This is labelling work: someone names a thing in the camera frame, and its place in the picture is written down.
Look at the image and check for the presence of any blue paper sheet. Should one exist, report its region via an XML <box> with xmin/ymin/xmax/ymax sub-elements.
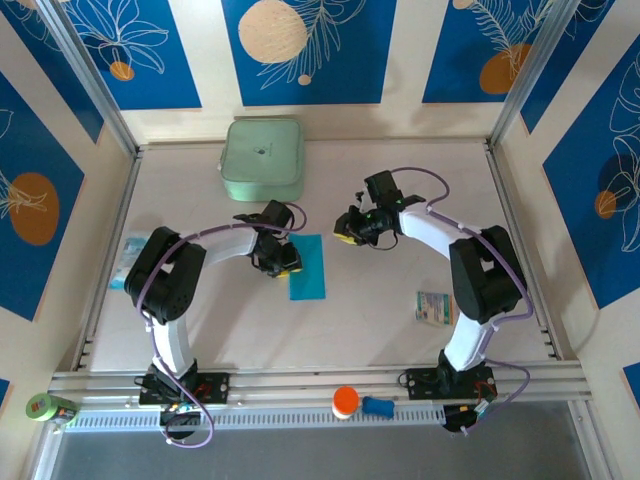
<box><xmin>288</xmin><ymin>232</ymin><xmax>327</xmax><ymax>301</ymax></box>

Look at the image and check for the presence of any pale green zip case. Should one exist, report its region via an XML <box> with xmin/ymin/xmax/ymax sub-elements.
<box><xmin>218</xmin><ymin>117</ymin><xmax>305</xmax><ymax>203</ymax></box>

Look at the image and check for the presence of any printed paper card packet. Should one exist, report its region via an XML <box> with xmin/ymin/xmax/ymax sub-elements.
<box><xmin>414</xmin><ymin>289</ymin><xmax>454</xmax><ymax>329</ymax></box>

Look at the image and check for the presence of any clear plastic wipes packet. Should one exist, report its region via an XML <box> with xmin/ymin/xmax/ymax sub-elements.
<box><xmin>108</xmin><ymin>235</ymin><xmax>147</xmax><ymax>292</ymax></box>

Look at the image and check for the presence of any black controller board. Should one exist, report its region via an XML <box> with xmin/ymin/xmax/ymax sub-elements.
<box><xmin>442</xmin><ymin>402</ymin><xmax>496</xmax><ymax>436</ymax></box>
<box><xmin>158</xmin><ymin>402</ymin><xmax>202</xmax><ymax>442</ymax></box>

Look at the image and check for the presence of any green tape roll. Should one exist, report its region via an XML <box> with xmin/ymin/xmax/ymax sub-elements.
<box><xmin>25</xmin><ymin>392</ymin><xmax>57</xmax><ymax>425</ymax></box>

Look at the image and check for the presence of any wide aluminium frame rail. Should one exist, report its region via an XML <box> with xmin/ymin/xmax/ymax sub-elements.
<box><xmin>47</xmin><ymin>360</ymin><xmax>596</xmax><ymax>409</ymax></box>

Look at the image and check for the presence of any aluminium table side rail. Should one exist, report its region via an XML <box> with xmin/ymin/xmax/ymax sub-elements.
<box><xmin>484</xmin><ymin>140</ymin><xmax>561</xmax><ymax>361</ymax></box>
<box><xmin>69</xmin><ymin>147</ymin><xmax>146</xmax><ymax>374</ymax></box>

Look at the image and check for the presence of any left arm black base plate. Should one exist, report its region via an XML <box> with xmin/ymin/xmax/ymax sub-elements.
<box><xmin>138</xmin><ymin>370</ymin><xmax>231</xmax><ymax>407</ymax></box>

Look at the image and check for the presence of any white slotted cable duct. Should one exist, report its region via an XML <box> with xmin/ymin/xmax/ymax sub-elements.
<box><xmin>67</xmin><ymin>405</ymin><xmax>446</xmax><ymax>430</ymax></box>

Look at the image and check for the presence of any blue floral wall poster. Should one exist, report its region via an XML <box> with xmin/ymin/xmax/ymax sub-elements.
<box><xmin>221</xmin><ymin>0</ymin><xmax>399</xmax><ymax>107</ymax></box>
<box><xmin>0</xmin><ymin>69</ymin><xmax>86</xmax><ymax>324</ymax></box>
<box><xmin>0</xmin><ymin>0</ymin><xmax>106</xmax><ymax>146</ymax></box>
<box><xmin>47</xmin><ymin>0</ymin><xmax>204</xmax><ymax>112</ymax></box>
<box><xmin>542</xmin><ymin>47</ymin><xmax>640</xmax><ymax>311</ymax></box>
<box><xmin>519</xmin><ymin>0</ymin><xmax>619</xmax><ymax>135</ymax></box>
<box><xmin>422</xmin><ymin>0</ymin><xmax>556</xmax><ymax>105</ymax></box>

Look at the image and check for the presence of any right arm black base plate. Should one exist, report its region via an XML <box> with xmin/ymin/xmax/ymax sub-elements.
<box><xmin>399</xmin><ymin>365</ymin><xmax>497</xmax><ymax>401</ymax></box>

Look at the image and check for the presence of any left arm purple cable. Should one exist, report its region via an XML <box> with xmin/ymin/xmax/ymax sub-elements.
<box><xmin>135</xmin><ymin>202</ymin><xmax>309</xmax><ymax>449</ymax></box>

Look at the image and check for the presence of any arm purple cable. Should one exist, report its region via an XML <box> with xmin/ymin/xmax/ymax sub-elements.
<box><xmin>135</xmin><ymin>202</ymin><xmax>309</xmax><ymax>449</ymax></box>
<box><xmin>389</xmin><ymin>167</ymin><xmax>534</xmax><ymax>436</ymax></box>

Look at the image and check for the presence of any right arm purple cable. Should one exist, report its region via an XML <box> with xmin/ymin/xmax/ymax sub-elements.
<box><xmin>389</xmin><ymin>167</ymin><xmax>534</xmax><ymax>436</ymax></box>

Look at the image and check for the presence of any aluminium frame post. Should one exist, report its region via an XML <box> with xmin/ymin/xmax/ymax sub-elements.
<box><xmin>34</xmin><ymin>0</ymin><xmax>144</xmax><ymax>159</ymax></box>
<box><xmin>488</xmin><ymin>0</ymin><xmax>586</xmax><ymax>151</ymax></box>

